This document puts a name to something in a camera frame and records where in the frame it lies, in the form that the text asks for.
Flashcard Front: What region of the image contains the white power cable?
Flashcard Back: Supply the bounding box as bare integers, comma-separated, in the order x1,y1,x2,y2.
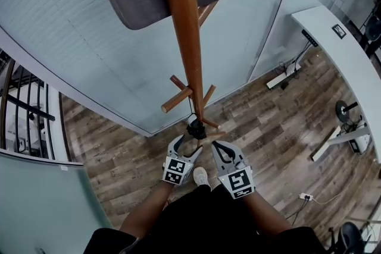
311,184,352,205

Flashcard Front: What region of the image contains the person's left forearm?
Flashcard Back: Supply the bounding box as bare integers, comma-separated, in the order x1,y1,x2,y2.
118,181,175,237

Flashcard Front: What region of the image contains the black metal railing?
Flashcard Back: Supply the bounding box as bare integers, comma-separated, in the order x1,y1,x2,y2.
0,50,72,163

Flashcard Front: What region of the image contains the person's right forearm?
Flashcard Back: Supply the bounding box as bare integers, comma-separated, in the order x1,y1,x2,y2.
242,192,294,236

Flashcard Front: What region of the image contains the round grey object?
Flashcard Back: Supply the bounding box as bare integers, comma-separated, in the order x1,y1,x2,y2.
365,15,381,39

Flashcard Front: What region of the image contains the black desk cable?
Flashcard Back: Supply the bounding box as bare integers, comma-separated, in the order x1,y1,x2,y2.
278,41,310,78

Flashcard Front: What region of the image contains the person's left white shoe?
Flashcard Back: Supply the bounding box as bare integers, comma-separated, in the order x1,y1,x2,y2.
192,166,212,193

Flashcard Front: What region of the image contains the white standing desk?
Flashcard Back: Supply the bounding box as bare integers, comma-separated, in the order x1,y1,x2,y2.
266,5,381,164

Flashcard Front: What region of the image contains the person's black clothing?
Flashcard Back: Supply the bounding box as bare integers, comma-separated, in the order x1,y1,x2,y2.
83,184,328,254

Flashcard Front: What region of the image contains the frosted glass door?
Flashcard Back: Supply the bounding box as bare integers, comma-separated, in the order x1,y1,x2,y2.
0,148,115,254

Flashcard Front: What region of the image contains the white rounded appliance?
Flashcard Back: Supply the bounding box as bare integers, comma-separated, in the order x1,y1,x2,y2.
348,127,371,155

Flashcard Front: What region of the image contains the black round stand base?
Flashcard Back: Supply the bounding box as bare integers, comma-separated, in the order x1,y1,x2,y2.
335,99,360,123

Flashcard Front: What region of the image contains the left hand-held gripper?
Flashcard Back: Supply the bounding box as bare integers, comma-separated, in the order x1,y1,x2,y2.
162,133,204,187

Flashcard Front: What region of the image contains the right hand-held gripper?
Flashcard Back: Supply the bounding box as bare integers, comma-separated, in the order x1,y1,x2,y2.
211,141,257,200

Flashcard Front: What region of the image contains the black desk control panel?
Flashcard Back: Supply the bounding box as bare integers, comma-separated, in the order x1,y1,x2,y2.
301,29,319,48

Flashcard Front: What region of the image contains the black umbrella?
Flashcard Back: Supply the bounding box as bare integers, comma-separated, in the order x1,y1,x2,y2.
185,85,208,140

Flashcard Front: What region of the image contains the black office chair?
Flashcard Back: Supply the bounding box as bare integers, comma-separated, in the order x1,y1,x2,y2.
327,221,373,254

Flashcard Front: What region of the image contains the black framed picture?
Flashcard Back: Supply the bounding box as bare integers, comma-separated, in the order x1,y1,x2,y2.
332,23,348,39

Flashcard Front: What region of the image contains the black floor cable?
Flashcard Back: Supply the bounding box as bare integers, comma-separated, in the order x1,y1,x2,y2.
287,199,307,227

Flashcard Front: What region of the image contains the brown wooden coat rack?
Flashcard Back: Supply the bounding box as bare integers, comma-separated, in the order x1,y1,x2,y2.
154,0,227,148

